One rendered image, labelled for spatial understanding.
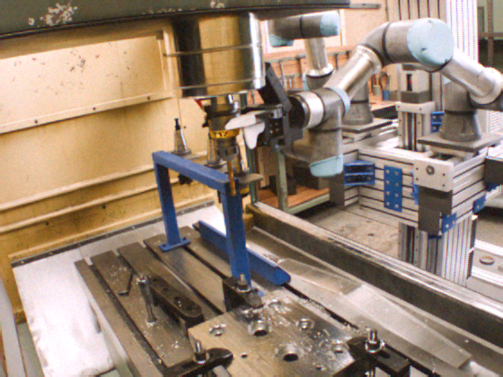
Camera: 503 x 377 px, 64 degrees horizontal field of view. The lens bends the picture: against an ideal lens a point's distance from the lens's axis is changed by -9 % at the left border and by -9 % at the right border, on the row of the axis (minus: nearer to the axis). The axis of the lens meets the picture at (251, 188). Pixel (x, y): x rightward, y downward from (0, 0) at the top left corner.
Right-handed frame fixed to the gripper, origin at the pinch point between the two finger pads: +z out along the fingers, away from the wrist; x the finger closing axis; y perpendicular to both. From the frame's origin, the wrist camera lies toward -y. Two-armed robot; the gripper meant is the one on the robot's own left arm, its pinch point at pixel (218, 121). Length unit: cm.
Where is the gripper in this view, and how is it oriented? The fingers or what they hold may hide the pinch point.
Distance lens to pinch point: 74.8
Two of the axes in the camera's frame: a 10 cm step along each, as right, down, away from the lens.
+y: 1.0, 9.5, 3.1
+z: -7.0, 2.9, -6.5
